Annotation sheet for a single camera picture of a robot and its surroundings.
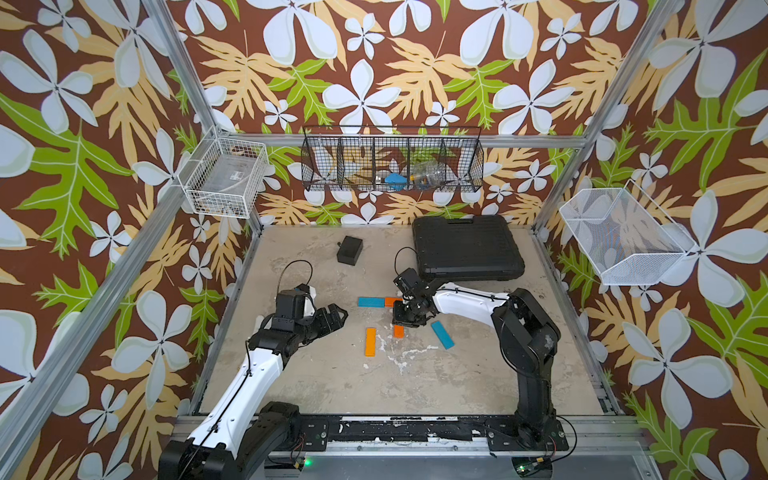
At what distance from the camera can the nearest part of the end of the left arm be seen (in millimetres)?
575

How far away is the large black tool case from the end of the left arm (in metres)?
0.39

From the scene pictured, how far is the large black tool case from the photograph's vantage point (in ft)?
3.30
